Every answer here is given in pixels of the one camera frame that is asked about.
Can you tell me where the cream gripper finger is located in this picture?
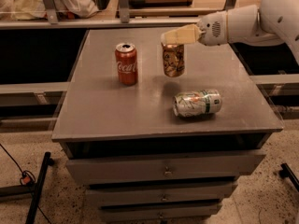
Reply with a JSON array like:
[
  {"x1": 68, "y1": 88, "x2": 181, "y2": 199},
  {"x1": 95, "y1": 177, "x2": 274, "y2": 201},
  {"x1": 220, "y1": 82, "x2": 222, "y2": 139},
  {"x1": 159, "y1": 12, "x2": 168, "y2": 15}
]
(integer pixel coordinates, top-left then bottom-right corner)
[{"x1": 161, "y1": 24, "x2": 204, "y2": 45}]

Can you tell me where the black stand leg left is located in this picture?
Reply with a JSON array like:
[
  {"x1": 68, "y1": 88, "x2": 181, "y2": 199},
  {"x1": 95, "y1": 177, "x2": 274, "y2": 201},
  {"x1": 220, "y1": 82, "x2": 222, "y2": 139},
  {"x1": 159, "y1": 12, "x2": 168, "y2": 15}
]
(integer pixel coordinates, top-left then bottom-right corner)
[{"x1": 0, "y1": 152, "x2": 54, "y2": 224}]

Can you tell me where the black stand leg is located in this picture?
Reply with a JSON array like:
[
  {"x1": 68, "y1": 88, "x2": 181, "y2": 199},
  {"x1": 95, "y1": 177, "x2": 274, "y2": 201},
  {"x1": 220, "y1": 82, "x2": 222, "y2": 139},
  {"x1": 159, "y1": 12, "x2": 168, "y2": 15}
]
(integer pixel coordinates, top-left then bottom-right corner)
[
  {"x1": 278, "y1": 163, "x2": 299, "y2": 192},
  {"x1": 0, "y1": 152, "x2": 54, "y2": 224}
]

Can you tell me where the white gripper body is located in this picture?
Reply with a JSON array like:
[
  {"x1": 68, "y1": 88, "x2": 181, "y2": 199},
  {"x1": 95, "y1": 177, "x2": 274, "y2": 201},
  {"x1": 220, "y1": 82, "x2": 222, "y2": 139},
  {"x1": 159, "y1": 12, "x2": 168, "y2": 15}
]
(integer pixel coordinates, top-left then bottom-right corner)
[{"x1": 197, "y1": 11, "x2": 227, "y2": 46}]

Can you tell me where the grey drawer cabinet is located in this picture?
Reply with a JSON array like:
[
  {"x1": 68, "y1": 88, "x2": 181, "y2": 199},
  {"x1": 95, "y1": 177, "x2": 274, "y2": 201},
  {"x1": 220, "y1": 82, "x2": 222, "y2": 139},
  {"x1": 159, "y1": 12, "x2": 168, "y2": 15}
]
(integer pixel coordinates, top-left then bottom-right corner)
[{"x1": 52, "y1": 28, "x2": 283, "y2": 222}]

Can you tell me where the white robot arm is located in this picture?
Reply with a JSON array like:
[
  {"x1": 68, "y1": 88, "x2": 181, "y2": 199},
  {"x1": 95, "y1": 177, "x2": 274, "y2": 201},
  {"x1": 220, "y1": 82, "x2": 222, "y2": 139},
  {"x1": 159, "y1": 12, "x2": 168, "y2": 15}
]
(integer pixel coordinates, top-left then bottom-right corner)
[{"x1": 161, "y1": 0, "x2": 299, "y2": 62}]

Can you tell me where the red Coca-Cola can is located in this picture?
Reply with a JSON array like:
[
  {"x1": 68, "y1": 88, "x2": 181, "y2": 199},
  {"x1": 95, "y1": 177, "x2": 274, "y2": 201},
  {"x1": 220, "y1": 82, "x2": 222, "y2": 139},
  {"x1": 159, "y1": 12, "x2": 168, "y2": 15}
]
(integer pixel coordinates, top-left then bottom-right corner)
[{"x1": 115, "y1": 43, "x2": 138, "y2": 86}]

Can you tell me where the grey metal shelf rail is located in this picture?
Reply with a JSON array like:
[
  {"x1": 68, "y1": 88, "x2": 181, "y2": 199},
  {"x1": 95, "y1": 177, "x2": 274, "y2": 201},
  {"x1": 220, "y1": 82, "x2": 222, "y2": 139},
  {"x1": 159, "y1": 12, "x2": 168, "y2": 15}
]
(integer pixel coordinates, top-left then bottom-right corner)
[{"x1": 0, "y1": 0, "x2": 242, "y2": 30}]

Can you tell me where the black stand leg right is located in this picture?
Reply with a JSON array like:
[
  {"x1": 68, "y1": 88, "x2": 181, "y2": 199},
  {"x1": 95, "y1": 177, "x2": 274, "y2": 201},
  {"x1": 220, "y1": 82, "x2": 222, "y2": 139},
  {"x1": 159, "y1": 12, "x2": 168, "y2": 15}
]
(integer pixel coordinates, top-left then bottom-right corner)
[{"x1": 278, "y1": 163, "x2": 299, "y2": 192}]

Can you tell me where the white cloth on shelf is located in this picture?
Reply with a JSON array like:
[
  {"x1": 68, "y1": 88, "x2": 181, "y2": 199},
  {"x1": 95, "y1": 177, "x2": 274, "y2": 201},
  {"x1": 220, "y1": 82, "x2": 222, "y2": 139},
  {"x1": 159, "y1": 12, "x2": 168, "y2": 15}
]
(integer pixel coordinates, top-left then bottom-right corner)
[{"x1": 0, "y1": 0, "x2": 99, "y2": 21}]

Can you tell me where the orange crushed soda can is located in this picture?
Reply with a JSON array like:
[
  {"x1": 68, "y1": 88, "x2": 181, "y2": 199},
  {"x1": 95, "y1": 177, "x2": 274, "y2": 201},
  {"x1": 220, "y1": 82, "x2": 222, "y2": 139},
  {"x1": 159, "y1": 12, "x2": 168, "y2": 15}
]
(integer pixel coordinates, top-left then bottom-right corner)
[{"x1": 162, "y1": 44, "x2": 185, "y2": 77}]

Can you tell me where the white green soda can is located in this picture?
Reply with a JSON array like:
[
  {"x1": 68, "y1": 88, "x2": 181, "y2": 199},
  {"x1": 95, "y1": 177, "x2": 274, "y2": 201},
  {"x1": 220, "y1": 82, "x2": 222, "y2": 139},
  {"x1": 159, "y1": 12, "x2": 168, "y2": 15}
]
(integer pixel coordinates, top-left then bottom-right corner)
[{"x1": 173, "y1": 89, "x2": 222, "y2": 118}]

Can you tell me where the black floor cable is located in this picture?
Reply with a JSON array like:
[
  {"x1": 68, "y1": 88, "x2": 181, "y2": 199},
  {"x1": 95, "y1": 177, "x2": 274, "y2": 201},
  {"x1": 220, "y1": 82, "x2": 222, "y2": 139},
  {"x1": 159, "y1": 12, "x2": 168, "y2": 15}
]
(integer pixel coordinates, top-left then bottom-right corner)
[{"x1": 0, "y1": 143, "x2": 53, "y2": 224}]

